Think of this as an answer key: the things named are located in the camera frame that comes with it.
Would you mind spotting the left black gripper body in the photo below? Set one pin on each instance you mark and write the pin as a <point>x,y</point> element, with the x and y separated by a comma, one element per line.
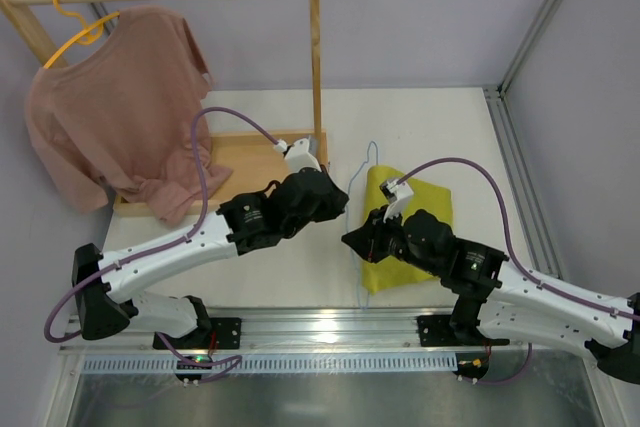
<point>323,194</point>

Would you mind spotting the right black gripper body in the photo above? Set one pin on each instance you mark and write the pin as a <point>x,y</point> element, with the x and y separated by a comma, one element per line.
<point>373,235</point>

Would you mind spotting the light blue wire hanger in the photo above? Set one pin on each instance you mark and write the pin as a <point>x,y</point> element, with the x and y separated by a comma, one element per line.
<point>352,212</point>

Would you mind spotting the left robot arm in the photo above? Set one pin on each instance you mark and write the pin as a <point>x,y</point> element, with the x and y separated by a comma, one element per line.
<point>111,288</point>

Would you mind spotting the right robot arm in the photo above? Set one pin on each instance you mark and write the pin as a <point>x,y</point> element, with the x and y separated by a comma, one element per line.
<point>497,303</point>

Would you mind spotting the wooden clothes rack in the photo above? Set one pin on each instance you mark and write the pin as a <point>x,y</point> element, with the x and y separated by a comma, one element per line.
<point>245,152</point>

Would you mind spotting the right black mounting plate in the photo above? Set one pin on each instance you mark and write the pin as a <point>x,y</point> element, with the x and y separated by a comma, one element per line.
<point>435,331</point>

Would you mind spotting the black mounting plate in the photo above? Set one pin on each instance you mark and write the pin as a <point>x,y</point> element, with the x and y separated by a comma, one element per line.
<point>435,331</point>
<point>211,333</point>

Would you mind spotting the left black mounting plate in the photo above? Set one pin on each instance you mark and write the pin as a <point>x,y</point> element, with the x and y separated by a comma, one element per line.
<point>211,333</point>

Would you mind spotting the pink t-shirt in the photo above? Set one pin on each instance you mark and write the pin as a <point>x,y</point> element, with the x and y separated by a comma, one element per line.
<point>122,117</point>

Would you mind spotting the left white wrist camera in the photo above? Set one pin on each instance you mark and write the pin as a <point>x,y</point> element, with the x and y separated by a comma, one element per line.
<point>299,155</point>

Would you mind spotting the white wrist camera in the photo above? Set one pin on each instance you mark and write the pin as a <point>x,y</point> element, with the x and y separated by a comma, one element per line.
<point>398,194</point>
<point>299,155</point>

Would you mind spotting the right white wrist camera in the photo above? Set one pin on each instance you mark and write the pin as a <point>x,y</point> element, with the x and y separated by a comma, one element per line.
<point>398,194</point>

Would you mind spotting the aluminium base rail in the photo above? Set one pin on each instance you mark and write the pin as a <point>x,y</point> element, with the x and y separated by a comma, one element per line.
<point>378,329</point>

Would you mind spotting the aluminium frame profile right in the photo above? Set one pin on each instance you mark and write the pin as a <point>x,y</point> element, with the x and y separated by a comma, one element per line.
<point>511,104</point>

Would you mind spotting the slotted cable duct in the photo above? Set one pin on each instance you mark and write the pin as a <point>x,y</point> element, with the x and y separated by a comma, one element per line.
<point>271,363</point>

